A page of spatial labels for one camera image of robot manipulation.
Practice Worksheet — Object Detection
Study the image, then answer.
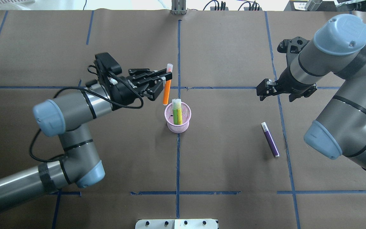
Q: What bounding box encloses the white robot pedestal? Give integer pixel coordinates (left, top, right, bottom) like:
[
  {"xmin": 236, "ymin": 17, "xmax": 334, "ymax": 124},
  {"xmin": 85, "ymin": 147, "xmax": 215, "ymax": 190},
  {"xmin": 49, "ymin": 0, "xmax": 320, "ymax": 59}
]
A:
[{"xmin": 135, "ymin": 219, "xmax": 219, "ymax": 229}]

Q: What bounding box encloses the green highlighter pen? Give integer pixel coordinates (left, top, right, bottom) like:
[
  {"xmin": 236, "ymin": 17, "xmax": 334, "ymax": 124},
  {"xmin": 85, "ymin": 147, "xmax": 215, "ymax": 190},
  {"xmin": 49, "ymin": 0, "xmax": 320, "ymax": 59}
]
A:
[{"xmin": 172, "ymin": 99, "xmax": 179, "ymax": 125}]

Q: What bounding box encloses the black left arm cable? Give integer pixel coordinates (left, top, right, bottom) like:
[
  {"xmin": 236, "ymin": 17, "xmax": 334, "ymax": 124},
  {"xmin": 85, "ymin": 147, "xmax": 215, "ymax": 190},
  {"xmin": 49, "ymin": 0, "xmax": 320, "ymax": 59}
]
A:
[{"xmin": 29, "ymin": 65, "xmax": 145, "ymax": 163}]

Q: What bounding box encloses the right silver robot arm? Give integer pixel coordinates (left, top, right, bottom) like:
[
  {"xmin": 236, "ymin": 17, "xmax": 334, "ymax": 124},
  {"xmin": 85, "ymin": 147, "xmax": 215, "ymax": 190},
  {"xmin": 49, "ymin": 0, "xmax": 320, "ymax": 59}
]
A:
[{"xmin": 256, "ymin": 14, "xmax": 366, "ymax": 171}]

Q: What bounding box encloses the pink mesh pen holder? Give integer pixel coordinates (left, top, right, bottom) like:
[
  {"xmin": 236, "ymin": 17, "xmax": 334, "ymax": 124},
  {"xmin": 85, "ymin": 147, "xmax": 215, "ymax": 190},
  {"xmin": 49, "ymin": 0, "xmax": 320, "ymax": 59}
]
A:
[{"xmin": 164, "ymin": 102, "xmax": 192, "ymax": 134}]

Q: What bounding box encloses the metal cup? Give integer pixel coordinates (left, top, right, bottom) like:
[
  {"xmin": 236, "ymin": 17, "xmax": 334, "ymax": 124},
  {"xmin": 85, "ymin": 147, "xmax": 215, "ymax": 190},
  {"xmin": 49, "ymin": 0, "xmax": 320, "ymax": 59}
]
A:
[{"xmin": 304, "ymin": 0, "xmax": 323, "ymax": 11}]

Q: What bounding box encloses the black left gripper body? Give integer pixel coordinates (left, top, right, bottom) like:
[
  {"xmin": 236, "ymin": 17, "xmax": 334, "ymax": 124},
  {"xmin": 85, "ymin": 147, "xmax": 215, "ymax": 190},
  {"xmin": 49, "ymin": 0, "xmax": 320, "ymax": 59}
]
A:
[{"xmin": 93, "ymin": 53, "xmax": 166, "ymax": 111}]

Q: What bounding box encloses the aluminium frame post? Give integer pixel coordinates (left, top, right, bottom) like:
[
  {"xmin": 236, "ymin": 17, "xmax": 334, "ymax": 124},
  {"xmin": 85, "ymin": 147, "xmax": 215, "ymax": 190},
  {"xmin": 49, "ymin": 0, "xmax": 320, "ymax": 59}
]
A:
[{"xmin": 171, "ymin": 0, "xmax": 187, "ymax": 15}]

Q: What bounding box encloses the purple highlighter pen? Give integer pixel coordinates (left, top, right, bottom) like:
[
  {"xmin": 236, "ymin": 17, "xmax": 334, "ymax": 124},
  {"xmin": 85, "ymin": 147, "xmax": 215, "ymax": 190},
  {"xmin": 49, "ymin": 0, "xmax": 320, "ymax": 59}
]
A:
[{"xmin": 261, "ymin": 122, "xmax": 280, "ymax": 158}]

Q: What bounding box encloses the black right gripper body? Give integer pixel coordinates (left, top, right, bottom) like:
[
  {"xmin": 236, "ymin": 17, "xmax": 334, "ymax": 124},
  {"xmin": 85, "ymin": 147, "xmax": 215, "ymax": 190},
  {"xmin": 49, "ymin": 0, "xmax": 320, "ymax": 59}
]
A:
[{"xmin": 274, "ymin": 37, "xmax": 317, "ymax": 102}]

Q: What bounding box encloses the yellow highlighter pen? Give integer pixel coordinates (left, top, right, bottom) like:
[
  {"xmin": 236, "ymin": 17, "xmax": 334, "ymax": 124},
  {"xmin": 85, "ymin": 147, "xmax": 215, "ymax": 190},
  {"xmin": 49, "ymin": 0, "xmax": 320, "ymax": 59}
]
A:
[{"xmin": 177, "ymin": 99, "xmax": 183, "ymax": 125}]

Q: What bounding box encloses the orange highlighter pen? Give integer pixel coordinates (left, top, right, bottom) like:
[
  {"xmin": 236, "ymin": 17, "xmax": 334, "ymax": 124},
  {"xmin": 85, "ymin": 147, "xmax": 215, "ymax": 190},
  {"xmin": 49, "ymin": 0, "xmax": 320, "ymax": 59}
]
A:
[{"xmin": 162, "ymin": 63, "xmax": 173, "ymax": 106}]

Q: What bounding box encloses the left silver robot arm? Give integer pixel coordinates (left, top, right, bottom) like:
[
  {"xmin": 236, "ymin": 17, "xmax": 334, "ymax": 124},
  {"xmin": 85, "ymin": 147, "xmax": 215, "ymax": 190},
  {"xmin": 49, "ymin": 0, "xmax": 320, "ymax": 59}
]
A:
[{"xmin": 0, "ymin": 52, "xmax": 174, "ymax": 213}]

